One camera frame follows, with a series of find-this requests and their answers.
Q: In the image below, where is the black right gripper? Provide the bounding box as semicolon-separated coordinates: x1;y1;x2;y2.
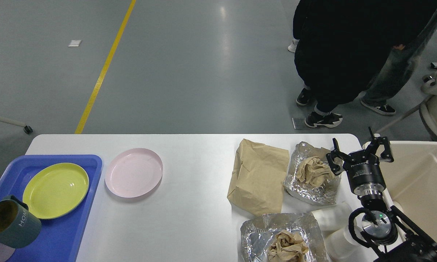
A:
326;126;394;197

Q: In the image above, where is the dark green mug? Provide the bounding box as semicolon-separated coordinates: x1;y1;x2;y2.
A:
0;195;42;249

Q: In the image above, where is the pink plate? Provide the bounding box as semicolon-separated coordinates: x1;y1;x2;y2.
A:
104;148;163;198

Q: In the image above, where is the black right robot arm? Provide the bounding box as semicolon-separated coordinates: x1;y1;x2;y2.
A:
326;127;437;262

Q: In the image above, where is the upper crumpled brown paper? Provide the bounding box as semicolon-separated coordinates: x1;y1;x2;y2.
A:
296;156;335;187

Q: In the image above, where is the crumpled brown paper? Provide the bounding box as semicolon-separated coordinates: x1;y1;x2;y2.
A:
267;230;309;262
296;156;335;187

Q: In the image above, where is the upper foil sheet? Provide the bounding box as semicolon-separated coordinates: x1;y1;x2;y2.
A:
283;141;341;206

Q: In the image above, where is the foil sheet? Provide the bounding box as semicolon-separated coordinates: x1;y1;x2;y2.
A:
283;141;341;206
240;213;328;262

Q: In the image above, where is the beige plastic bin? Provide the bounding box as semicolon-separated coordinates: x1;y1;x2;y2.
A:
380;141;437;242

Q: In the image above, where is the blue plastic tray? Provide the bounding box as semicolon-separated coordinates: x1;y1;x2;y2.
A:
0;155;103;262

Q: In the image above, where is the upper white paper cup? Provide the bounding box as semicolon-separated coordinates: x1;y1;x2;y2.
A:
310;202;354;231

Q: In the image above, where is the white paper cup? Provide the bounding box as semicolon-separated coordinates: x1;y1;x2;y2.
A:
310;202;354;231
324;225;361;262

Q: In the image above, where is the yellow plate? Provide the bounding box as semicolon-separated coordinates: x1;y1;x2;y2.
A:
22;163;89;219

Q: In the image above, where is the lower white paper cup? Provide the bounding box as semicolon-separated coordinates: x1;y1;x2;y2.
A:
324;225;361;262

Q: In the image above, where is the person in jeans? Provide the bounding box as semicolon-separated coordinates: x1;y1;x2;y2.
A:
360;0;437;116

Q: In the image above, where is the white chair left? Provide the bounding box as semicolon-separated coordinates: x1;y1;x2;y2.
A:
0;116;33;134

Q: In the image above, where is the brown paper bag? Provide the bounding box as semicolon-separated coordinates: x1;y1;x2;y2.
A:
227;139;289;216

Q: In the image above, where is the lower crumpled brown paper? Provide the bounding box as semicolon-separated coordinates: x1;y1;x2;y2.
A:
267;230;309;262

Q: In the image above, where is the person with white sneakers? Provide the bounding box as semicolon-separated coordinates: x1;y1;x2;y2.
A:
287;39;299;53

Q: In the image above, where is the lower foil sheet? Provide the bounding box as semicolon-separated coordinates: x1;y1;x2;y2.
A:
240;213;328;262

